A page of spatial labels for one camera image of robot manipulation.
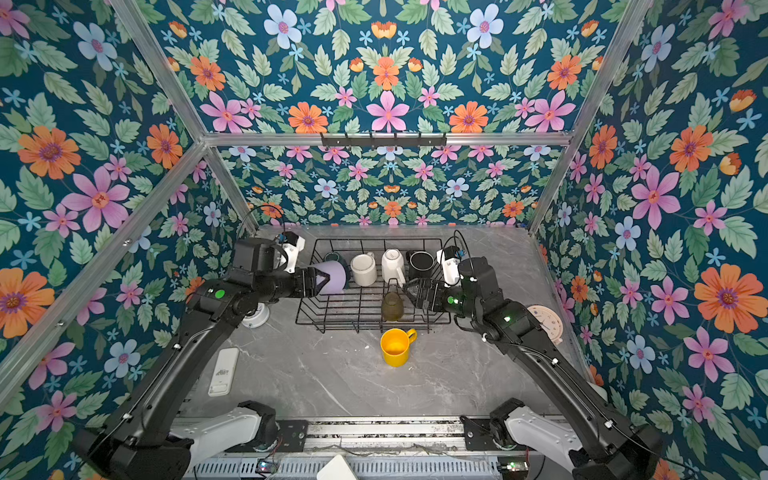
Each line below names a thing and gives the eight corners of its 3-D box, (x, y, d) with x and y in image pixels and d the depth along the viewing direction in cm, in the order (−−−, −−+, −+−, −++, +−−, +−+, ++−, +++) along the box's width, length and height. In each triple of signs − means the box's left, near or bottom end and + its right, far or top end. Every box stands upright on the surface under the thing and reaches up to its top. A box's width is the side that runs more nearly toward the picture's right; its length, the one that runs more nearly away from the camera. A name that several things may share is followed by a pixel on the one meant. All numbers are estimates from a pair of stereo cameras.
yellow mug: (381, 367, 86) (379, 356, 79) (383, 340, 91) (381, 327, 84) (417, 367, 86) (418, 356, 79) (416, 340, 91) (417, 327, 84)
